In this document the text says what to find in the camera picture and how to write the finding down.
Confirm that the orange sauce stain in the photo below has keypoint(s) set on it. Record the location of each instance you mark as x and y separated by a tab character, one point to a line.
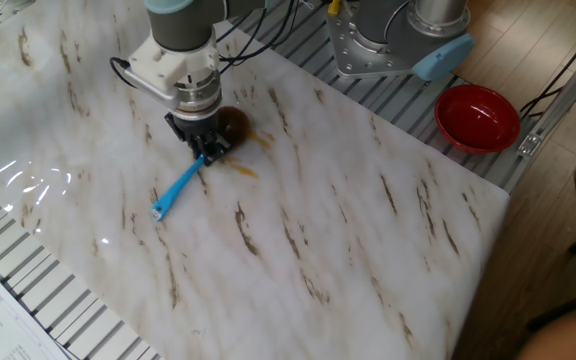
243	170
260	140

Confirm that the white marble pattern sheet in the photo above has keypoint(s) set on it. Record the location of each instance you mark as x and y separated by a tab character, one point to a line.
343	225

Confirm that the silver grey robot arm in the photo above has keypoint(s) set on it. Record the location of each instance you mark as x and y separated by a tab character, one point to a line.
183	25

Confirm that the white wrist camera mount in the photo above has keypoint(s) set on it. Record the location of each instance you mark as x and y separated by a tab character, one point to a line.
168	65

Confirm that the aluminium frame beam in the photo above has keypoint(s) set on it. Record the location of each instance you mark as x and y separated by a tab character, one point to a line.
568	90

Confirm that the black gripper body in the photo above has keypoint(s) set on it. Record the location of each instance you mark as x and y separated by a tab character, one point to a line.
200	129

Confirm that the seated person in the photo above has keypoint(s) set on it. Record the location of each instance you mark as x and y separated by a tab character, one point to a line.
568	335

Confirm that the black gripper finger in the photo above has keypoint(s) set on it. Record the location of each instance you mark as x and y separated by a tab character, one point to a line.
215	150
174	125

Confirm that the red bowl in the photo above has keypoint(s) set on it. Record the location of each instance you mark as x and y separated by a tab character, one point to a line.
473	120

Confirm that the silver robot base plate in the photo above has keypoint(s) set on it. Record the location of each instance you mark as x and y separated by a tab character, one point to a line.
353	55

